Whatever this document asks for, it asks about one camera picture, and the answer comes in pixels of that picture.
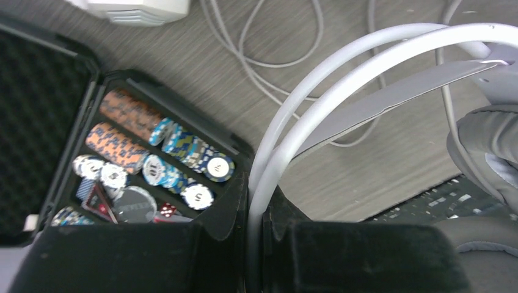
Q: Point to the white grey angular headphones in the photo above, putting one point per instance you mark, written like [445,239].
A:
[144,13]

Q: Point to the black poker chip case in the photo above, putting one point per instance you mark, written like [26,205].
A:
[51,89]

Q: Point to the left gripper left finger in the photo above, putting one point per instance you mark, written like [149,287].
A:
[203,255]

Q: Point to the white round gaming headphones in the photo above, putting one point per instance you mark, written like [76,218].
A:
[409,40]

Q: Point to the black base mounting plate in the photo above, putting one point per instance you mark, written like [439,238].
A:
[455,198]

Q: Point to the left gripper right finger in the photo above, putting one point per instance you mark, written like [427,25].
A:
[302,255]

